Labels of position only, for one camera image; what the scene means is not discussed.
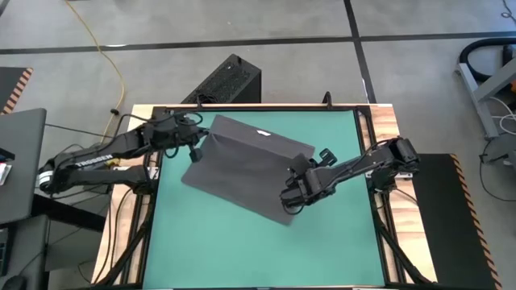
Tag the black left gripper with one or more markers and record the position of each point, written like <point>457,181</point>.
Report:
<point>187,133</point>

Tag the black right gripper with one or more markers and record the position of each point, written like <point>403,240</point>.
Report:
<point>304,187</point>

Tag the grey towel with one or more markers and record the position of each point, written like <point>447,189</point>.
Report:
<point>242,169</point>

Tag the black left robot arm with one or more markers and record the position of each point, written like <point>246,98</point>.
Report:
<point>92,165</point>

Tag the black table clamp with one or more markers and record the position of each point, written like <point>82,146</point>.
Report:
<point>327,98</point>
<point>198,100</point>

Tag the black computer tower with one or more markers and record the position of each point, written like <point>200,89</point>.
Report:
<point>230,80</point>

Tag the green table mat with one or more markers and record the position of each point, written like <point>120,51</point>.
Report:
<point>262,249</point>

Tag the black hazard-striped floor mat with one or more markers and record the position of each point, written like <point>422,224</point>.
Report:
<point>443,241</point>
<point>10,86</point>

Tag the grey metal stand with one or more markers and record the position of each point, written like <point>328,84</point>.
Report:
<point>479,106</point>

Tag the grey laptop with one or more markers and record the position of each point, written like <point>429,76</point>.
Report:
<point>26,201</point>

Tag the black tablet device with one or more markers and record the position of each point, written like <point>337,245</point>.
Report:
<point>6,155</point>

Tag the red white packet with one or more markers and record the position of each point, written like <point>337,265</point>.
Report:
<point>4,173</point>

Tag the grey round stand base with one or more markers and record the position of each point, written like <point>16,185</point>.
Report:
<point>504,147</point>

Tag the grey desk shelf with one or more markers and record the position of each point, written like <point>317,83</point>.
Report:
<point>28,249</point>

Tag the orange object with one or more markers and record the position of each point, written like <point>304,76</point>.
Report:
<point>513,85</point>

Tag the backlit black keyboard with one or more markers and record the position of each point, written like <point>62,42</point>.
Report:
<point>3,251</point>

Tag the black computer mouse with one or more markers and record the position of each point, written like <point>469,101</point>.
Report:
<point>14,282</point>

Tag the black metal table frame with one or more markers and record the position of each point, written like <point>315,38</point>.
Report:
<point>262,108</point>

